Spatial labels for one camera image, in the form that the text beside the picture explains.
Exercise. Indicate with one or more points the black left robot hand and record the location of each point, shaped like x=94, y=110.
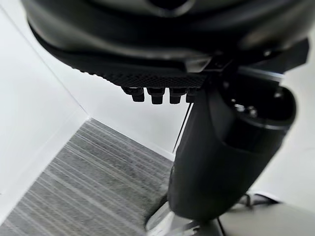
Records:
x=152, y=44

